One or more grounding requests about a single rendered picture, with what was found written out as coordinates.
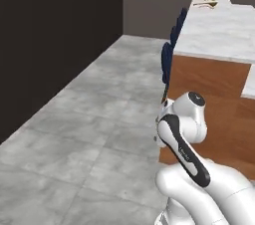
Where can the brown wooden kitchen island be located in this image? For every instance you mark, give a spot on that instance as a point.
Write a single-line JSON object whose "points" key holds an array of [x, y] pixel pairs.
{"points": [[212, 103]]}

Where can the dark golden utensil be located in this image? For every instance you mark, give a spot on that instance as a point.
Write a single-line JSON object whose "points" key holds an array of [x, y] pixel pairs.
{"points": [[208, 4]]}

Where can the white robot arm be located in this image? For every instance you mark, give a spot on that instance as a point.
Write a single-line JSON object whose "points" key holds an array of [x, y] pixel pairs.
{"points": [[191, 126]]}

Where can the dark blue stool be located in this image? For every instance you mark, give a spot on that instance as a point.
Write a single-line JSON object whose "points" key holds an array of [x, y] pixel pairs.
{"points": [[182, 20], [167, 63], [174, 35]]}

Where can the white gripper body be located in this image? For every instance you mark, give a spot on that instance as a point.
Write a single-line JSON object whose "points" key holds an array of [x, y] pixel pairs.
{"points": [[160, 132]]}

